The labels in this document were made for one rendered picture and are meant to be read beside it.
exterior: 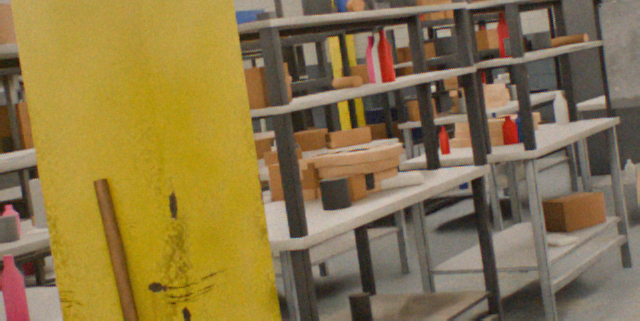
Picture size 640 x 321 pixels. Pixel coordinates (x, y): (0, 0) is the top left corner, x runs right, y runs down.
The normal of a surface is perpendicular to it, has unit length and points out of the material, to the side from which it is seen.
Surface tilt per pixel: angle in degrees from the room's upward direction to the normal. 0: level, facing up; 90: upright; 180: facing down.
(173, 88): 90
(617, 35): 90
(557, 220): 90
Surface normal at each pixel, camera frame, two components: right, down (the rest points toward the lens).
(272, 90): -0.48, 0.13
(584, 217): 0.52, -0.01
